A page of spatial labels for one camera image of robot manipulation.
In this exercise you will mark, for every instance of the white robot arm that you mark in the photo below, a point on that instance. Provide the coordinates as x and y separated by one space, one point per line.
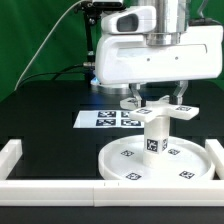
153 42

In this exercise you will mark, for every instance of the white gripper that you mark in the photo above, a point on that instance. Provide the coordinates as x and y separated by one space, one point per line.
154 43

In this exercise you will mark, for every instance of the white round table top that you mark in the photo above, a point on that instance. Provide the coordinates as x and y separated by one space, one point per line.
182 160

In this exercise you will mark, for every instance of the white cross-shaped table base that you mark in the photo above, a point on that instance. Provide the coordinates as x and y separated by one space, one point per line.
154 109

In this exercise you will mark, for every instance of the white sheet with markers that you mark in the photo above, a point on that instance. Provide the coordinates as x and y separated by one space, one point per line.
105 119

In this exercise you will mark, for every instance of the white U-shaped fence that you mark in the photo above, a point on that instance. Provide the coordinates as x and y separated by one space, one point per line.
100 192

